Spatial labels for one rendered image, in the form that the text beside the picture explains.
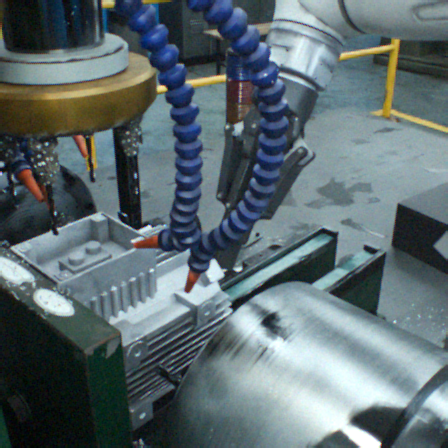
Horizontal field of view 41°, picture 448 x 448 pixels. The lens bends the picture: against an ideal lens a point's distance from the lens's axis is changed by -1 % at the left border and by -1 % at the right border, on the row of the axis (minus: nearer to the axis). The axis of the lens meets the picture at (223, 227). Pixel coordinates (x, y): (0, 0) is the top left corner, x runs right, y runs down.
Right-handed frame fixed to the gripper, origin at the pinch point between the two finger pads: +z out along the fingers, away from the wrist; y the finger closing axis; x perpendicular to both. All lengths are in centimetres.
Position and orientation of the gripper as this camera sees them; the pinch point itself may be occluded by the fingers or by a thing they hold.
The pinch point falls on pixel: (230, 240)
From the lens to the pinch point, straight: 74.0
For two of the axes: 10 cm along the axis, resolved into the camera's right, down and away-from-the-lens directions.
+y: 7.2, 3.3, -6.1
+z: -3.5, 9.3, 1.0
